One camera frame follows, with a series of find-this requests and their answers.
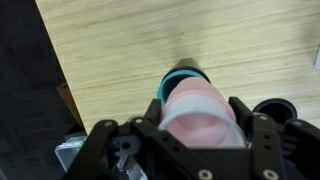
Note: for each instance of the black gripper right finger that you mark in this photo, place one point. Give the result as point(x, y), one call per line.
point(286, 150)

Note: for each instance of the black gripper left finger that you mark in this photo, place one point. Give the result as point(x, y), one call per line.
point(153, 146)

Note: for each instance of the translucent blue plastic cup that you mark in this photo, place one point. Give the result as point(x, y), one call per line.
point(168, 85)

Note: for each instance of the pink plastic cup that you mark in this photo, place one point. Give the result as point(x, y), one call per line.
point(196, 86)

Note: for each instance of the black table grommet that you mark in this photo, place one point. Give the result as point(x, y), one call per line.
point(275, 111)

